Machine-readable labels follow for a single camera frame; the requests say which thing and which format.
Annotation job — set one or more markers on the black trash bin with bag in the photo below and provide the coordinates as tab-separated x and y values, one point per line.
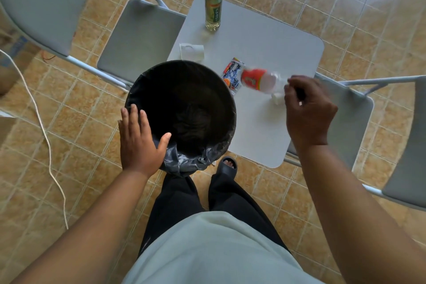
183	104

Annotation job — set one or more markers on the light grey shirt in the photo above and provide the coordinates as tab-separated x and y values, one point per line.
216	250

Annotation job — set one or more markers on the person's right forearm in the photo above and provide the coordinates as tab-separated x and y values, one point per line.
349	217

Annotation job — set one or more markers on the white folding chair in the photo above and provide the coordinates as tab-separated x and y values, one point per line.
139	37
352	120

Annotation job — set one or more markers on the clear red label plastic bottle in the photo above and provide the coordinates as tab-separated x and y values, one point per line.
259	80

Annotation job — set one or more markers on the green tea bottle yellow cap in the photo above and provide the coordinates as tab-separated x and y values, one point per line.
213	7

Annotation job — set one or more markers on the person's left hand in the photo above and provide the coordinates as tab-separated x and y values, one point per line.
138	150

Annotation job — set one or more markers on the white folded tissue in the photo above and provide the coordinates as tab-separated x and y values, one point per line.
192	52

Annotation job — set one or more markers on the person's left thumb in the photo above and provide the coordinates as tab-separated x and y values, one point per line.
164	145

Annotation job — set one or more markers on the person's left middle finger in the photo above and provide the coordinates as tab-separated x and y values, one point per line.
134	119

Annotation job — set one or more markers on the blue orange snack packet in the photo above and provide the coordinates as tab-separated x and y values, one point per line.
232	75

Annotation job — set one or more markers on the black trousers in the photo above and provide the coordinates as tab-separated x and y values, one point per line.
229	200

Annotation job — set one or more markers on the person's left forearm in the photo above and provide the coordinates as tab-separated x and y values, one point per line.
93	227

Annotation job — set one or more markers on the person's right hand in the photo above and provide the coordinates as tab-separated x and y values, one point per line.
311	114

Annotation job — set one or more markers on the person's right fingers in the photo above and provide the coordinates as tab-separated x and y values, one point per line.
294	87

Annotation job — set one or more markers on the small crumpled white tissue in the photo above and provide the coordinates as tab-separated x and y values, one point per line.
277	98

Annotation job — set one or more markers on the black sandal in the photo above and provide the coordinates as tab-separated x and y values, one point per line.
227	168

